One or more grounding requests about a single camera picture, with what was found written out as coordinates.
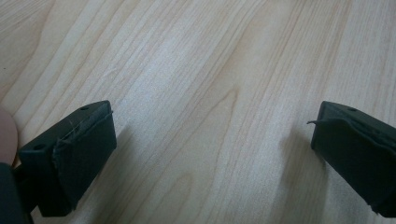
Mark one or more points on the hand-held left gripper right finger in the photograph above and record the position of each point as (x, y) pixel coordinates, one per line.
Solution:
(358, 155)

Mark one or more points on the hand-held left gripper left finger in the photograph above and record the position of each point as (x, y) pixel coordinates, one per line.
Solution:
(77, 155)

